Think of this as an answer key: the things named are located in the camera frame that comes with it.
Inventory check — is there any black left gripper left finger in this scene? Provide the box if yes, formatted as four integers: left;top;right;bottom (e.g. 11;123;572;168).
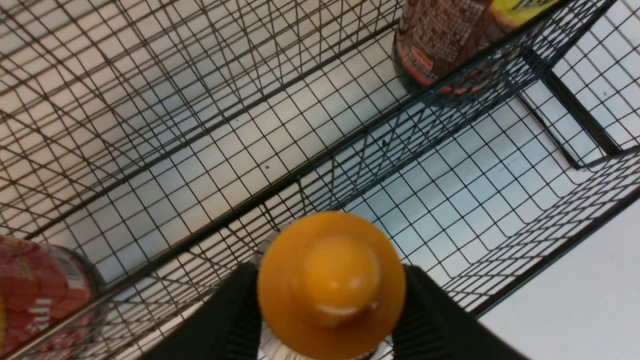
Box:
140;262;262;360

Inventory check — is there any small yellow cap seasoning bottle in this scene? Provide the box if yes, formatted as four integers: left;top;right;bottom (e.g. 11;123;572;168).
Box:
252;210;407;360

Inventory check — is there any brown label soy sauce bottle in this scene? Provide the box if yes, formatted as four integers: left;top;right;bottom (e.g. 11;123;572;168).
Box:
391;0;554;94

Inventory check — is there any red label soy sauce bottle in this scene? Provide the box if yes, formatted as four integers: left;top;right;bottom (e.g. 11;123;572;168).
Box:
0;235;106;359

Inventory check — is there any black wire mesh shelf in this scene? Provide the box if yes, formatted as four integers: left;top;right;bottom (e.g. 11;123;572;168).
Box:
1;0;639;360

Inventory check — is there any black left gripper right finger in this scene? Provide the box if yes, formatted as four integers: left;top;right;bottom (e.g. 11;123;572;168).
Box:
391;264;526;360

